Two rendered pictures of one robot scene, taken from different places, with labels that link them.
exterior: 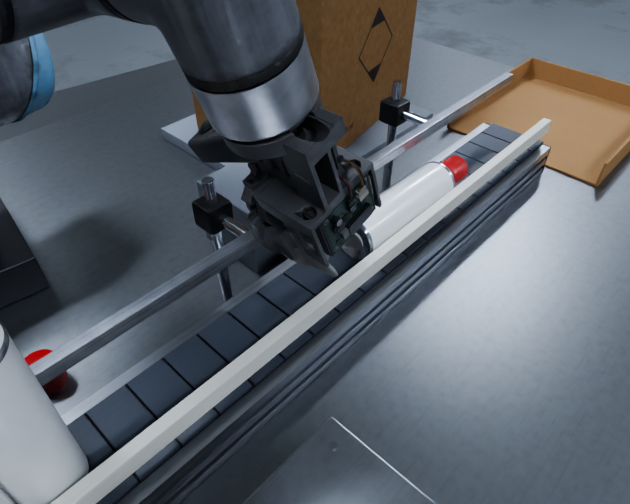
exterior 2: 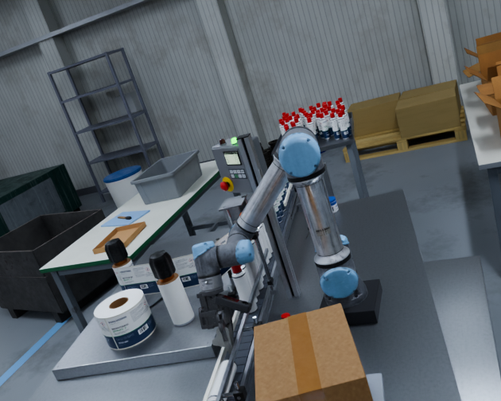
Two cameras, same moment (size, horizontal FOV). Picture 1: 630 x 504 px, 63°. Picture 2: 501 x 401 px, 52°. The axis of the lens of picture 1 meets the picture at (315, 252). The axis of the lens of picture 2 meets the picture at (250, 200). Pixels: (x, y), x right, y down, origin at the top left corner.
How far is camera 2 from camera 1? 1.89 m
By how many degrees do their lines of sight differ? 115
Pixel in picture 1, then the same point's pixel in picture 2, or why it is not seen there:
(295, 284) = (241, 356)
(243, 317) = (246, 343)
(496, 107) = not seen: outside the picture
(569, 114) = not seen: outside the picture
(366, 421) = (210, 364)
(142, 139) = (390, 371)
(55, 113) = (459, 348)
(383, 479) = (195, 345)
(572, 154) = not seen: outside the picture
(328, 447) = (208, 342)
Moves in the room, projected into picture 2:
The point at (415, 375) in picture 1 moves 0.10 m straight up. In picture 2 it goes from (203, 379) to (193, 355)
